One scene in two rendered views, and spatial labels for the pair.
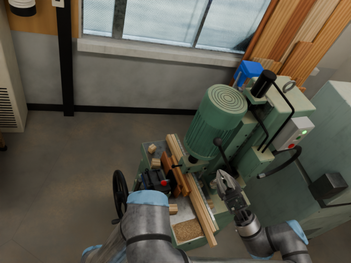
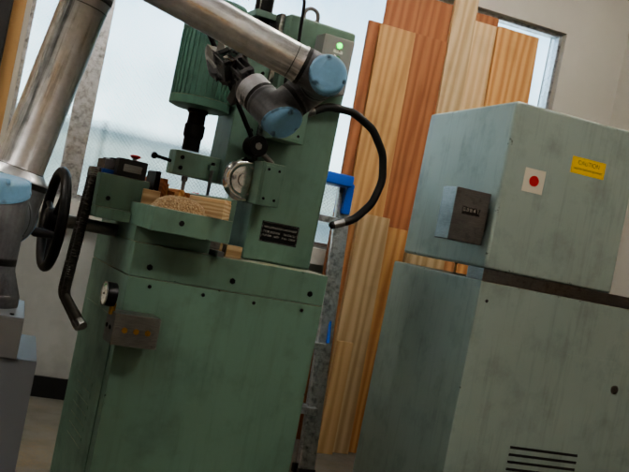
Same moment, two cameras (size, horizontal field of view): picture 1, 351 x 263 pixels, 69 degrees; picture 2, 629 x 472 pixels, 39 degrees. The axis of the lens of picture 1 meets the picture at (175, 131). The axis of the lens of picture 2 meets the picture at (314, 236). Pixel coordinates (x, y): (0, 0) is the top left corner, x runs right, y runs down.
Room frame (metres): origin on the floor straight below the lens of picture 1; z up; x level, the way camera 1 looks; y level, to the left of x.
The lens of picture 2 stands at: (-1.59, -1.03, 0.91)
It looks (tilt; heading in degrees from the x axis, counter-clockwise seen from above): 0 degrees down; 11
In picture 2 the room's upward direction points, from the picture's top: 11 degrees clockwise
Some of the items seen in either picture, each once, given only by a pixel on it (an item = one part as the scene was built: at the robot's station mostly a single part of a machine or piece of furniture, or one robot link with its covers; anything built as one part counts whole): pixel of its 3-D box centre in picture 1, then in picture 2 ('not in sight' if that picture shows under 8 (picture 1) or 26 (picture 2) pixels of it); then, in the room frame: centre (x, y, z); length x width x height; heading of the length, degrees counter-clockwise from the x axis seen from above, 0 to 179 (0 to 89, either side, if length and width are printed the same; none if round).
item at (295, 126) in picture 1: (291, 134); (330, 65); (0.91, -0.48, 1.40); 0.10 x 0.06 x 0.16; 128
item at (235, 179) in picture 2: (220, 181); (242, 180); (0.81, -0.32, 1.02); 0.12 x 0.03 x 0.12; 128
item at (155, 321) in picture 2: not in sight; (131, 329); (0.53, -0.19, 0.58); 0.12 x 0.08 x 0.08; 128
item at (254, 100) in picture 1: (259, 91); (265, 8); (0.91, -0.25, 1.53); 0.08 x 0.08 x 0.17; 38
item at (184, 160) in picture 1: (193, 164); (193, 168); (0.84, -0.15, 1.03); 0.14 x 0.07 x 0.09; 128
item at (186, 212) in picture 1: (165, 188); (143, 213); (0.73, -0.07, 0.87); 0.61 x 0.30 x 0.06; 38
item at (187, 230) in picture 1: (188, 228); (180, 203); (0.55, -0.24, 0.92); 0.14 x 0.09 x 0.04; 128
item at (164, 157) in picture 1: (170, 174); (151, 190); (0.78, -0.06, 0.94); 0.25 x 0.01 x 0.08; 38
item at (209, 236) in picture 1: (187, 183); (185, 204); (0.78, -0.17, 0.92); 0.67 x 0.02 x 0.04; 38
